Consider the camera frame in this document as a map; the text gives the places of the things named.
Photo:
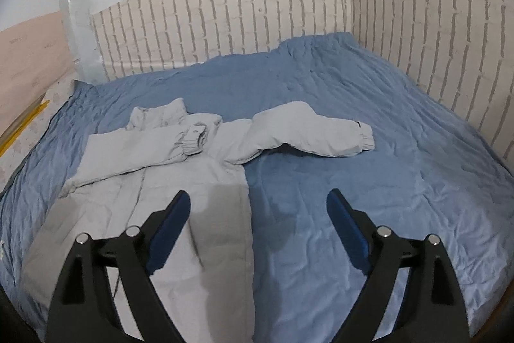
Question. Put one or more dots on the pink wooden board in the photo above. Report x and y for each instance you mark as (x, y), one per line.
(28, 61)

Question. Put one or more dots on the light grey jacket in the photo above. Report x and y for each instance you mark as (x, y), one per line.
(168, 154)

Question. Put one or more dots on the yellow strip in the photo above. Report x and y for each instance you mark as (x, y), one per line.
(28, 118)

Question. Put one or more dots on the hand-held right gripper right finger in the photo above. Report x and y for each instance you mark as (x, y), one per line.
(347, 226)

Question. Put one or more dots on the blue bed sheet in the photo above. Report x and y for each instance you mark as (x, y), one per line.
(361, 94)

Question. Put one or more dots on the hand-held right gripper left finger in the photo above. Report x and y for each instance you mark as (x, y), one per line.
(170, 226)

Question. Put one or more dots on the brick-pattern side wall panel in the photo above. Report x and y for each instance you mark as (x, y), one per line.
(433, 33)

